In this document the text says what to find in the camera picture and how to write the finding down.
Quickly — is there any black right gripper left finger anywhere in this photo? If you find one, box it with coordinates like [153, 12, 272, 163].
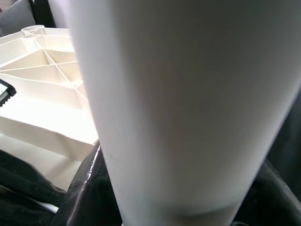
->
[50, 145, 125, 226]

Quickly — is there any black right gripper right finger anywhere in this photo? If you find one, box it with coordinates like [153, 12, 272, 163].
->
[231, 160, 301, 226]

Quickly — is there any white plastic children table top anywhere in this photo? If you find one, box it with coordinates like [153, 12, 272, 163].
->
[0, 25, 101, 191]

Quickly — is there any grey fabric cushion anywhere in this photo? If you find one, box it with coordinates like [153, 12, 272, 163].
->
[0, 0, 36, 38]

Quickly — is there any black cloth table cover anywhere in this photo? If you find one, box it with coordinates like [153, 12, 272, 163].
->
[0, 87, 301, 226]

